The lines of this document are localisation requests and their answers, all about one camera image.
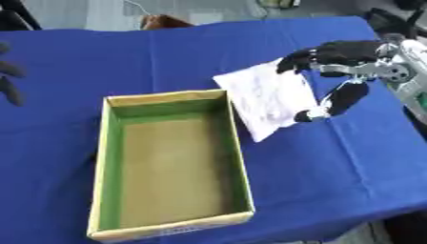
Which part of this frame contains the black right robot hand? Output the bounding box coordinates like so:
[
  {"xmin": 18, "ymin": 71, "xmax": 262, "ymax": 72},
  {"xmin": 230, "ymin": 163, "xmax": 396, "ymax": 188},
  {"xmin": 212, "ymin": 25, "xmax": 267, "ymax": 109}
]
[{"xmin": 274, "ymin": 39, "xmax": 417, "ymax": 124}]

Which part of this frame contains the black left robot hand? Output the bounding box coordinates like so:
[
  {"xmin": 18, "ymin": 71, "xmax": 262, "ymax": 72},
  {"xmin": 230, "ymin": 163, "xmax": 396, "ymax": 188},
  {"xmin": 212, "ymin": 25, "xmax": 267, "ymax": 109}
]
[{"xmin": 0, "ymin": 41, "xmax": 27, "ymax": 107}]

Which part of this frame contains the white printed plastic packet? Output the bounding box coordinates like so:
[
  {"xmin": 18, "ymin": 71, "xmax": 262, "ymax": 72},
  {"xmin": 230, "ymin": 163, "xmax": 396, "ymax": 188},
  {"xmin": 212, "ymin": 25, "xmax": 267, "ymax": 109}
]
[{"xmin": 212, "ymin": 58, "xmax": 324, "ymax": 143}]

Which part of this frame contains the tan cardboard box green inside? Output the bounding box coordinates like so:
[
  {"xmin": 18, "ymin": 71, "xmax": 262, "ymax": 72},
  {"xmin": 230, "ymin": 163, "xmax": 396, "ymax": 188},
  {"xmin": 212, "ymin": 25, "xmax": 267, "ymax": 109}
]
[{"xmin": 87, "ymin": 89, "xmax": 257, "ymax": 244}]

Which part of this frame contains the black chair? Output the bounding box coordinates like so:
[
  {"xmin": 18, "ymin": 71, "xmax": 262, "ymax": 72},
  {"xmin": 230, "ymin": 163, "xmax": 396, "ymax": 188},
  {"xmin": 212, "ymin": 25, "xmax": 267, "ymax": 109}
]
[{"xmin": 363, "ymin": 0, "xmax": 427, "ymax": 41}]

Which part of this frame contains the black tripod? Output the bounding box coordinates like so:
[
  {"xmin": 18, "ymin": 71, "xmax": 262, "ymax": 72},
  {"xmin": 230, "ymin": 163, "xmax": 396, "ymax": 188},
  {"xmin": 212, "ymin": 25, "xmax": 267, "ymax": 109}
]
[{"xmin": 0, "ymin": 0, "xmax": 44, "ymax": 31}]

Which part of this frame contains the brown object beyond table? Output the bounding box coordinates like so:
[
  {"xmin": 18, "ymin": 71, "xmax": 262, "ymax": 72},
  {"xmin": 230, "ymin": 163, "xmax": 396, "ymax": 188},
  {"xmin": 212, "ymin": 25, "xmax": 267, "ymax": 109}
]
[{"xmin": 140, "ymin": 13, "xmax": 195, "ymax": 31}]

